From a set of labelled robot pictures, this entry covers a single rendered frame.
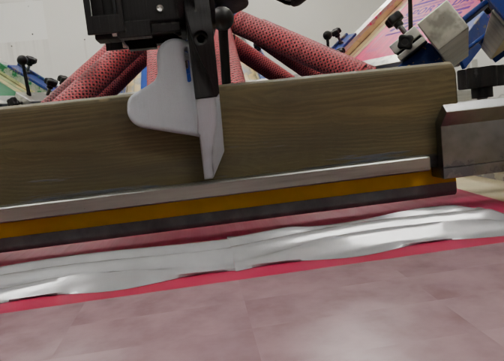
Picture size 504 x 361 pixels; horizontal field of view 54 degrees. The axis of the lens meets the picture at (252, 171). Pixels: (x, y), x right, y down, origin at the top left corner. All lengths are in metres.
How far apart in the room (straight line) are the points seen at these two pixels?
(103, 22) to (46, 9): 4.42
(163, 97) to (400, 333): 0.21
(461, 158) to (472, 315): 0.20
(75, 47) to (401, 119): 4.35
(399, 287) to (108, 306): 0.13
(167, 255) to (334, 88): 0.16
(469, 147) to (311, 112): 0.11
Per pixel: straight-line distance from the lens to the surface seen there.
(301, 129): 0.35
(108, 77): 1.04
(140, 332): 0.21
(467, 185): 0.48
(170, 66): 0.33
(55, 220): 0.38
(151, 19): 0.34
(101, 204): 0.34
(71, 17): 4.69
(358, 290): 0.23
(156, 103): 0.33
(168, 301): 0.24
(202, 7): 0.32
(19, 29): 4.79
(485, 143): 0.39
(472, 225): 0.32
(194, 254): 0.29
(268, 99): 0.35
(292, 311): 0.21
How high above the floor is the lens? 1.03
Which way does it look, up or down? 6 degrees down
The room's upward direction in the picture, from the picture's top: 6 degrees counter-clockwise
